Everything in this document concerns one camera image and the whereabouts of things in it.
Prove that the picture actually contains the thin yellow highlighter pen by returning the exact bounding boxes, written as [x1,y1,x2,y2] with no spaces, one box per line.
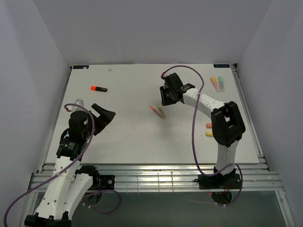
[156,105,166,119]

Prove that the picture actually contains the thin orange highlighter pen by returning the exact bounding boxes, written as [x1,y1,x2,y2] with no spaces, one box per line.
[149,105,163,119]

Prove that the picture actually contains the black orange-capped highlighter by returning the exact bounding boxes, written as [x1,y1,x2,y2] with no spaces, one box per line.
[90,86,107,92]

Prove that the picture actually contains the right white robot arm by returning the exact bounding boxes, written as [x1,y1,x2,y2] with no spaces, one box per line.
[160,73,246,189]

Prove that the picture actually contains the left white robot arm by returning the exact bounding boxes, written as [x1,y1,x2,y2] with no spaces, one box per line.
[24,102,116,227]

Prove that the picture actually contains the pastel orange highlighter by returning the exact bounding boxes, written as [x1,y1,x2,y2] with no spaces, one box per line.
[210,77,221,93]

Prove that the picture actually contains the pastel green highlighter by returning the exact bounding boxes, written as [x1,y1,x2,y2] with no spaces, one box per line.
[218,77,225,92]

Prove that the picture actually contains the pastel yellow highlighter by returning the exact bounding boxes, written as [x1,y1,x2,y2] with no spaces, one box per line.
[205,131,213,137]

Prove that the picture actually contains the left blue corner label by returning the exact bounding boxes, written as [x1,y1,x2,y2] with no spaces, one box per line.
[72,65,89,70]

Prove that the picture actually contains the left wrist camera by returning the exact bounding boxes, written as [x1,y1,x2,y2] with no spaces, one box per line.
[74,99,84,107]

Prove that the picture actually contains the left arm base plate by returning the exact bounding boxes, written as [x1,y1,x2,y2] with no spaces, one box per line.
[89,175,115,191]

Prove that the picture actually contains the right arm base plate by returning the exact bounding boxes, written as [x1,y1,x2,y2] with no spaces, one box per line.
[195,174,241,189]

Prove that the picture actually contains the aluminium frame rails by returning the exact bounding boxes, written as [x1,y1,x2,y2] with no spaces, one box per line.
[27,163,285,193]

